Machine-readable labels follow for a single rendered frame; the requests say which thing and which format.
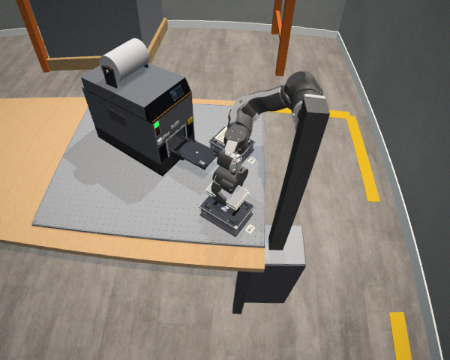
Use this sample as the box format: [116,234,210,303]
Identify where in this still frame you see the white foil roll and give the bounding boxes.
[100,38,149,83]

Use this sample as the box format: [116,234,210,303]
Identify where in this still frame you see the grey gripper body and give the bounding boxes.
[212,159,248,194]

